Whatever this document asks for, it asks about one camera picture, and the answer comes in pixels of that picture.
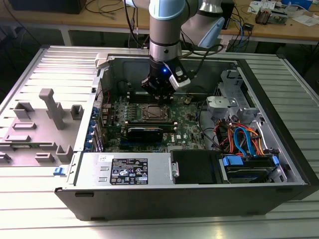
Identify brown CPU cooler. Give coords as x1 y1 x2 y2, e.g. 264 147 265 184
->
256 6 272 25

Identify hard disk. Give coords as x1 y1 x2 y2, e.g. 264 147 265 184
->
224 166 271 184

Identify power plug coloured wires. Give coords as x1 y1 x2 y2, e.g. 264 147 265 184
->
213 119 272 157

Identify silver latch bracket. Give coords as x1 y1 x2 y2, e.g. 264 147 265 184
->
169 160 180 178

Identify white papers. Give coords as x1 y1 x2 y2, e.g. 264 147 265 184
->
291 14 319 27

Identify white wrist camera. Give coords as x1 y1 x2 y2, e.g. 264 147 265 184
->
168 63 192 89

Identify small circuit device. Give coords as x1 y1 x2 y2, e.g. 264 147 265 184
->
270 9 291 25

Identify wooden desk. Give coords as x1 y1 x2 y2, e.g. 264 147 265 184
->
0 0 319 47

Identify black upright box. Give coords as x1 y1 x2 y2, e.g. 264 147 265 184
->
220 0 235 30

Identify black computer tower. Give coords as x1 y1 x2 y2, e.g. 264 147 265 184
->
9 0 87 15

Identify black PC case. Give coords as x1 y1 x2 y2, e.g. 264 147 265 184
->
54 53 319 222

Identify CPU socket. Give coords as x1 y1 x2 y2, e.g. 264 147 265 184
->
141 103 172 121

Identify thin red wire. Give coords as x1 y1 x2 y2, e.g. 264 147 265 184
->
96 88 111 107

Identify green motherboard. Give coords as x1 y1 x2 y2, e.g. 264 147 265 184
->
96 92 215 153

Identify gray parts rack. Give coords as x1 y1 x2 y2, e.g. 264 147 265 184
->
0 88 84 168

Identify green RAM stick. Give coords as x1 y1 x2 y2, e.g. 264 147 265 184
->
127 123 177 132

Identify silver power supply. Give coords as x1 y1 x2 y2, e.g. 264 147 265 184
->
74 151 175 187

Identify black camera cable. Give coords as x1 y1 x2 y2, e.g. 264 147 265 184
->
178 43 225 75

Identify silver topped CPU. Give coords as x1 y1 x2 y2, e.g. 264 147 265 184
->
148 106 165 118

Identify gray case latch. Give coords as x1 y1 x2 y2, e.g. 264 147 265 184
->
95 53 111 70

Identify metal socket cover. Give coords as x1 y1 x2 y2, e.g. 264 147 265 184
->
142 104 170 120

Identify blue data cable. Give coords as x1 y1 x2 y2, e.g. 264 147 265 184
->
233 126 254 157

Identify white flat box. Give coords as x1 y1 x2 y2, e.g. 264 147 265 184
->
249 0 281 8

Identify blue disk carrier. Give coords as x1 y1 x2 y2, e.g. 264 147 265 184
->
219 155 280 184

